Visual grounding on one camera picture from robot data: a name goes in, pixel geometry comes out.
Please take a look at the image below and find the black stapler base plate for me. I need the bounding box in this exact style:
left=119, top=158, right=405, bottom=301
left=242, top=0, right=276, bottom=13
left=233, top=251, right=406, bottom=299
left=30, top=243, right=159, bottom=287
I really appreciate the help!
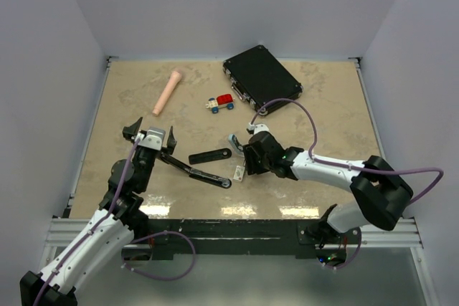
left=189, top=148, right=232, bottom=165

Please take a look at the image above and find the white staple box sleeve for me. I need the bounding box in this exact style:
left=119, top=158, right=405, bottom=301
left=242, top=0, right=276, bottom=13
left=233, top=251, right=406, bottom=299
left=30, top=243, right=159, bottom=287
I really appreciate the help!
left=233, top=166, right=245, bottom=182

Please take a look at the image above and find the black stapler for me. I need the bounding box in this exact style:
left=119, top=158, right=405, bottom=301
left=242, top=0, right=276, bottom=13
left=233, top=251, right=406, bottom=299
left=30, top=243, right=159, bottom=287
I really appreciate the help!
left=160, top=153, right=232, bottom=189

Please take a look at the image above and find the light blue stapler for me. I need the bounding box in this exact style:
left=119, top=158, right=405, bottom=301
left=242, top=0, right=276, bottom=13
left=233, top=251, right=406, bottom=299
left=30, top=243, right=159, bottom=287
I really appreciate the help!
left=228, top=134, right=245, bottom=157

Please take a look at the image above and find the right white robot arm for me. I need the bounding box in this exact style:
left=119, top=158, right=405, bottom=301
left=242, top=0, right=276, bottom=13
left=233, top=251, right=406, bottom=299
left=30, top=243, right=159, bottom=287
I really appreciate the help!
left=243, top=130, right=413, bottom=244

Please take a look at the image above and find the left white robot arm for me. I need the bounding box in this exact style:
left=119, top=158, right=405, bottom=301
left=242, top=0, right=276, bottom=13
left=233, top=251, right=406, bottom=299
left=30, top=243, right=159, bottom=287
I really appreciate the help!
left=19, top=120, right=176, bottom=305

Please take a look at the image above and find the red white toy car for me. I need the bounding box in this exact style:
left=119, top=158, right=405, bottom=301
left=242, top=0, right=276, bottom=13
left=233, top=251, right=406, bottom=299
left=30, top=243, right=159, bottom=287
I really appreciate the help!
left=205, top=93, right=235, bottom=114

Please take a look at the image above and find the pink plastic flashlight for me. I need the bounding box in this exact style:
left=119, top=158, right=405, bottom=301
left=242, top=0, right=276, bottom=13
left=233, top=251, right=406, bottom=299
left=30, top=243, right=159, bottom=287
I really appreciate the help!
left=152, top=70, right=183, bottom=116

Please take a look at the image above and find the black metal-edged briefcase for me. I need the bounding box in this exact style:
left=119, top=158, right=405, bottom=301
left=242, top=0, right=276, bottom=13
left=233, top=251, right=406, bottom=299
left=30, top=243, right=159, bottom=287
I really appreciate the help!
left=222, top=44, right=303, bottom=116

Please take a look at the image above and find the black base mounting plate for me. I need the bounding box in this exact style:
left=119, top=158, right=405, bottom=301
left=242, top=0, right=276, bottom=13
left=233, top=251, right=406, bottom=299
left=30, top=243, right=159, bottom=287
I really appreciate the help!
left=127, top=219, right=361, bottom=260

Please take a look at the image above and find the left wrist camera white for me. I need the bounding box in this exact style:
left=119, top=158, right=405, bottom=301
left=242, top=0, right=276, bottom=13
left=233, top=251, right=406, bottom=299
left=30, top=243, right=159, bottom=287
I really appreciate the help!
left=134, top=127, right=166, bottom=151

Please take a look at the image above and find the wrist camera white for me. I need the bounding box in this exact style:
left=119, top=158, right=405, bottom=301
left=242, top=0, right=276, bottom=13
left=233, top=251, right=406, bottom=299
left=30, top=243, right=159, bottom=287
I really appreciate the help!
left=134, top=127, right=166, bottom=151
left=246, top=123, right=270, bottom=135

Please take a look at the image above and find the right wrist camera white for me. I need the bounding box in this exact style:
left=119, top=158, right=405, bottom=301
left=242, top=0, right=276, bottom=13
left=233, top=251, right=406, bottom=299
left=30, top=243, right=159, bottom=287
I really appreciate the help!
left=246, top=123, right=270, bottom=135

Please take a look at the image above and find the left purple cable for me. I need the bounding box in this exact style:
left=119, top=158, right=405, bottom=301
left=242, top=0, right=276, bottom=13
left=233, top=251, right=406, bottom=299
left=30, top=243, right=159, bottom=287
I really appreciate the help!
left=32, top=133, right=197, bottom=306

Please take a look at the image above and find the purple cable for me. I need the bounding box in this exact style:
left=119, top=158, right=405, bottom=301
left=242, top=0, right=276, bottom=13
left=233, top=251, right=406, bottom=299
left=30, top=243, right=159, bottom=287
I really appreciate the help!
left=32, top=133, right=197, bottom=306
left=249, top=97, right=445, bottom=272

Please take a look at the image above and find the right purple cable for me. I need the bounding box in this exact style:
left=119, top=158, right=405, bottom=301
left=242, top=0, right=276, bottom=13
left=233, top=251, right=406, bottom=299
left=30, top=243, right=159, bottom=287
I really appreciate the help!
left=249, top=97, right=445, bottom=272

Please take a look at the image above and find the aluminium frame rail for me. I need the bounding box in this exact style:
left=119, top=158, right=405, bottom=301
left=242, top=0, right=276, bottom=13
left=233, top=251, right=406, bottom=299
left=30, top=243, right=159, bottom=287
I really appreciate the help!
left=361, top=218, right=423, bottom=249

